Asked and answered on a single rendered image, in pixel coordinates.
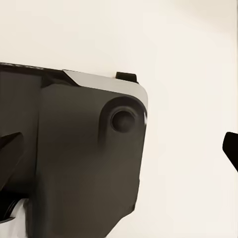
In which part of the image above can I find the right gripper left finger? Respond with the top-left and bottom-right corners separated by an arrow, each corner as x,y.
0,132 -> 26,191

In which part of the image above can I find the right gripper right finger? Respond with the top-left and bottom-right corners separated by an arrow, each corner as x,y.
222,132 -> 238,172

